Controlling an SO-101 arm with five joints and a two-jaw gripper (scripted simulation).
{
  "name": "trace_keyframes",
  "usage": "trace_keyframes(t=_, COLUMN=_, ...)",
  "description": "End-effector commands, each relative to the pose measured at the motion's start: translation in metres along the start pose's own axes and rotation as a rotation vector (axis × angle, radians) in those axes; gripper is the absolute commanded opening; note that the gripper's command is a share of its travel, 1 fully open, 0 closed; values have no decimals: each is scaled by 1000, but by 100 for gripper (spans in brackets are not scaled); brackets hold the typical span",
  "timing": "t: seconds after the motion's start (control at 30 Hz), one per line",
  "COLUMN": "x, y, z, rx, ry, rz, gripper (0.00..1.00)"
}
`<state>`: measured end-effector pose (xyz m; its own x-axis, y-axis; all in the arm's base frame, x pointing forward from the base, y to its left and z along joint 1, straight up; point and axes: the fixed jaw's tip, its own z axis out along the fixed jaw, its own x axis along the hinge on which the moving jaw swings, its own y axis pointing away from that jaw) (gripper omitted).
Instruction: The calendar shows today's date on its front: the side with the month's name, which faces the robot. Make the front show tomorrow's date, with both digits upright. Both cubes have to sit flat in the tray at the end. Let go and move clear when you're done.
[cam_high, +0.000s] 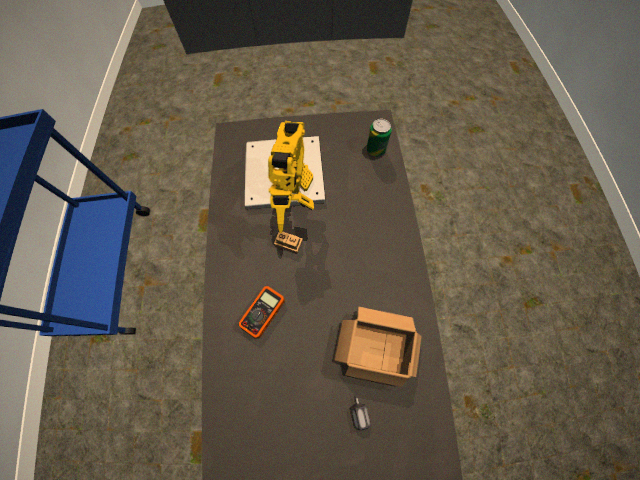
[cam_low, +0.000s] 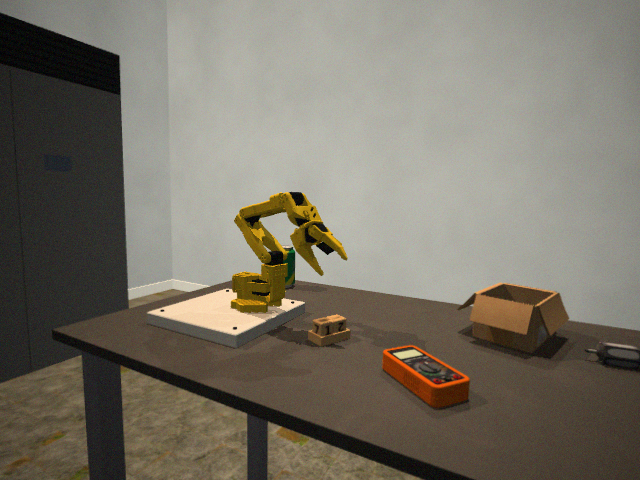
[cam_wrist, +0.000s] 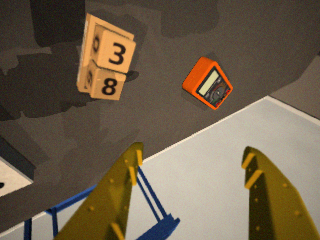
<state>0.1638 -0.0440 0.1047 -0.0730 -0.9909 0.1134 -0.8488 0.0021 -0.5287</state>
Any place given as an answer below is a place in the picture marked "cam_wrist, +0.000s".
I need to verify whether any orange digital multimeter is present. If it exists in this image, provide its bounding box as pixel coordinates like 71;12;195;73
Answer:
182;57;233;110

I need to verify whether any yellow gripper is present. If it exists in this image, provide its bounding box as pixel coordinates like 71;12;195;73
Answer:
53;142;320;240

